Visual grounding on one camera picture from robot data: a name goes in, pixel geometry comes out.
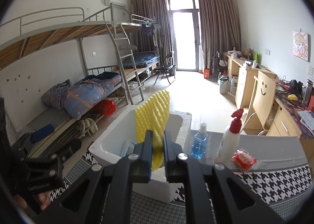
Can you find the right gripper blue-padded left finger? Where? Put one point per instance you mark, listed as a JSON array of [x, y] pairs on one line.
[[143, 165]]

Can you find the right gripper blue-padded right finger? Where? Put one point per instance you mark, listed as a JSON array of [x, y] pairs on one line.
[[175, 160]]

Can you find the person's left hand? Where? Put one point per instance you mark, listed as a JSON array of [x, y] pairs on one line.
[[42, 200]]

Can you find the blue liquid spray bottle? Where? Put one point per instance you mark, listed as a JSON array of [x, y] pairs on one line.
[[199, 145]]

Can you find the white lotion pump bottle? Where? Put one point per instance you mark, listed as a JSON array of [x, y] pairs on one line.
[[230, 140]]

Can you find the red plastic bag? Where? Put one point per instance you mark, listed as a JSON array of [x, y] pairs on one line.
[[105, 107]]

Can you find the red snack packet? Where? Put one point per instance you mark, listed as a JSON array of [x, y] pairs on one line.
[[243, 160]]

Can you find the blue plaid quilt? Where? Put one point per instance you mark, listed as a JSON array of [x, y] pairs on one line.
[[77, 99]]

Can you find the black folding chair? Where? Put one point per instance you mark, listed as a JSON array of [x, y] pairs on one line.
[[166, 67]]

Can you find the white bucket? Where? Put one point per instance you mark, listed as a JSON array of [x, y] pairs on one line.
[[224, 84]]

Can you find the orange small bin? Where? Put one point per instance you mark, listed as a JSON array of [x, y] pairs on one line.
[[206, 73]]

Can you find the wooden smiley face chair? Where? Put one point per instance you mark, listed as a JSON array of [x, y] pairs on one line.
[[261, 103]]

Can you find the metal bunk bed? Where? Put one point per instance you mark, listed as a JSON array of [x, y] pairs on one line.
[[45, 48]]

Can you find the wooden desk with drawers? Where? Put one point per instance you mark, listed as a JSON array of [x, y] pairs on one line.
[[284, 122]]

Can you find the yellow object on desk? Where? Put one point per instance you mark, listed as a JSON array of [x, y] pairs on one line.
[[292, 97]]

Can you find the papers on desk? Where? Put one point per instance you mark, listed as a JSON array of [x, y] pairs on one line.
[[307, 119]]

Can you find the right brown curtain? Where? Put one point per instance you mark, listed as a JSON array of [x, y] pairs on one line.
[[220, 28]]

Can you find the brown curtain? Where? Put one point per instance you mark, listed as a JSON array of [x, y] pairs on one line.
[[155, 33], [220, 28]]

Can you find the left brown curtain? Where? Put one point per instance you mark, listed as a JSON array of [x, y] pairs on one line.
[[155, 33]]

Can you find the glass balcony door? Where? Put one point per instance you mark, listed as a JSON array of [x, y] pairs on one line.
[[185, 33]]

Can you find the white air conditioner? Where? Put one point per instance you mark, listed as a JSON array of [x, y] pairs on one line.
[[122, 3]]

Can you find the cartoon wall picture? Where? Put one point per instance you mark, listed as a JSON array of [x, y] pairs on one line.
[[301, 45]]

